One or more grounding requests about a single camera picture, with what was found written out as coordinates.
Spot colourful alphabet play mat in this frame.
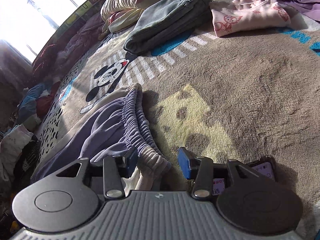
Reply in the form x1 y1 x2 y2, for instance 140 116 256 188
55 0 118 34

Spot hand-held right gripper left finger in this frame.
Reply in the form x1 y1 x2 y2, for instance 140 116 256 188
31 149 139 200

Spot cartoon printed blanket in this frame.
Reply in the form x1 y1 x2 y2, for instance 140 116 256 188
30 17 320 233

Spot smartphone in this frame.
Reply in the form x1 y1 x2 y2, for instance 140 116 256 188
211 156 276 196

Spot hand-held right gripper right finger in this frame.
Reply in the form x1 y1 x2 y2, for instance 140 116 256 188
177 147 273 200

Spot lilac crumpled sheet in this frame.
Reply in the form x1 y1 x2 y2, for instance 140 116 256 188
59 14 105 63

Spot window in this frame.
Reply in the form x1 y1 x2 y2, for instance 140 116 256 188
0 0 104 63

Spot blue cloth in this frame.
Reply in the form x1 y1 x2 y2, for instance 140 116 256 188
17 82 54 117

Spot grey folded pants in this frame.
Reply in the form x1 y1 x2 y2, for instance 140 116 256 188
123 0 213 54

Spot black striped garment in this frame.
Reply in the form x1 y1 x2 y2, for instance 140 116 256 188
14 135 42 183

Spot pink printed garment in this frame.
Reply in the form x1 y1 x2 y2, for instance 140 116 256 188
209 0 292 38

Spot dark red dotted cloth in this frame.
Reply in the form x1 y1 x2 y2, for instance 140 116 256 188
31 44 60 80

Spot white crumpled garment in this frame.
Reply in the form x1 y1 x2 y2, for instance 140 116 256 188
0 124 35 183

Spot lavender pants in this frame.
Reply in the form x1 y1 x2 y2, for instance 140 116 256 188
31 82 173 190

